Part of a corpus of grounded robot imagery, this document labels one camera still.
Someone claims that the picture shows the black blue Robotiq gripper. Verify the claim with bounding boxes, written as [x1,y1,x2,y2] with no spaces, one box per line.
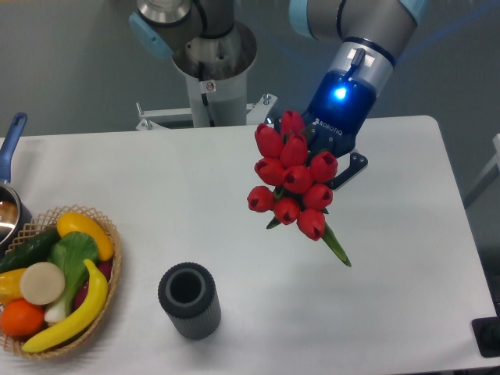
[273,37,397,192]

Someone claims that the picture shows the red tulip bouquet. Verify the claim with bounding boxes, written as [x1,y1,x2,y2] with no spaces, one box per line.
[247,110,352,267]

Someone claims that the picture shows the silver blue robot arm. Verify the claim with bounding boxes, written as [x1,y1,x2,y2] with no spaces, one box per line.
[129,1,427,189]

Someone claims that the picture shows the dark grey ribbed vase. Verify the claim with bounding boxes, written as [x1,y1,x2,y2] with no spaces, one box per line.
[157,262,222,340]

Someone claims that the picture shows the white table leg right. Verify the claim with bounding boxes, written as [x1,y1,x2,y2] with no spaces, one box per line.
[462,134,499,209]

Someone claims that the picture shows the black box at edge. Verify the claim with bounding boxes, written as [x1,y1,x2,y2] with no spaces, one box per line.
[471,316,499,358]

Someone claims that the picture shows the dark red vegetable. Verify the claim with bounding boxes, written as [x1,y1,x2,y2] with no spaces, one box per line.
[73,261,113,310]

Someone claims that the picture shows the yellow banana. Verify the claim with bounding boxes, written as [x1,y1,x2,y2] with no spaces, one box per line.
[22,259,108,353]

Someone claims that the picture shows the green bok choy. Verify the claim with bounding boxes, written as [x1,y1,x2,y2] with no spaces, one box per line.
[45,231,98,325]

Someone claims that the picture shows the woven wicker basket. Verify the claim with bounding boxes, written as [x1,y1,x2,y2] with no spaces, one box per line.
[1,205,122,359]

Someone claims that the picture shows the green cucumber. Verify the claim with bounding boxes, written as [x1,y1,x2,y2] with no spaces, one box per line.
[1,227,60,273]

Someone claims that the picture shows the beige round disc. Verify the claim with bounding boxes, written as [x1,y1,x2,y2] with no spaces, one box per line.
[20,262,66,305]

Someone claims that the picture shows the yellow bell pepper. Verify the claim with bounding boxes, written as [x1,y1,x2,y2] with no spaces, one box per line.
[0,268,26,305]

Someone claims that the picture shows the orange fruit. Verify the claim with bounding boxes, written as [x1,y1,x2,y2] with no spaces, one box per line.
[1,299,45,337]

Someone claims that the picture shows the white metal base frame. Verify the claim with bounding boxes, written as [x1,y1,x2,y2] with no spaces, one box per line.
[135,93,278,131]

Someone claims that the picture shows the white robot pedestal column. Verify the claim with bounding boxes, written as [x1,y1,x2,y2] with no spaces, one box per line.
[173,21,257,127]

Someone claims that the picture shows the blue handled saucepan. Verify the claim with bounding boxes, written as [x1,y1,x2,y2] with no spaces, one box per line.
[1,112,32,258]

